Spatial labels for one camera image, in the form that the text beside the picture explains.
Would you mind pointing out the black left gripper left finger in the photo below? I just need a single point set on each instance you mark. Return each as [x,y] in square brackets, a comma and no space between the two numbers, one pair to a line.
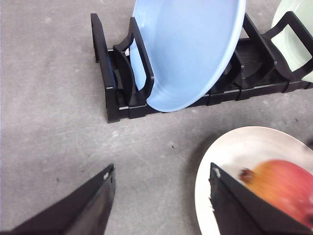
[83,211]

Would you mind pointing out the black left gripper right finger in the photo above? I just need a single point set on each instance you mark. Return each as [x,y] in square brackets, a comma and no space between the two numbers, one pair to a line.
[240,210]

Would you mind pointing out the red pomegranate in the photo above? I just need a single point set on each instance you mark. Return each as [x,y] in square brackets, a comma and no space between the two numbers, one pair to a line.
[285,183]

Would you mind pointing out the white cream plate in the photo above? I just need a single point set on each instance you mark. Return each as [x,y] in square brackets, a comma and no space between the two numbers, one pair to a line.
[244,149]

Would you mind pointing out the light blue plate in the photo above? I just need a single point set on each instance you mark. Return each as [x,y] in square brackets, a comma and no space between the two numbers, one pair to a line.
[189,44]

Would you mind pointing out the mint green plate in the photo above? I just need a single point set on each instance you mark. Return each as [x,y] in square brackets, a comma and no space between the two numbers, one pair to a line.
[287,42]

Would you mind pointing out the black plastic dish rack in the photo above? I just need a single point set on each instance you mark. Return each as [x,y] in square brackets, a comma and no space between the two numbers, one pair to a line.
[277,61]

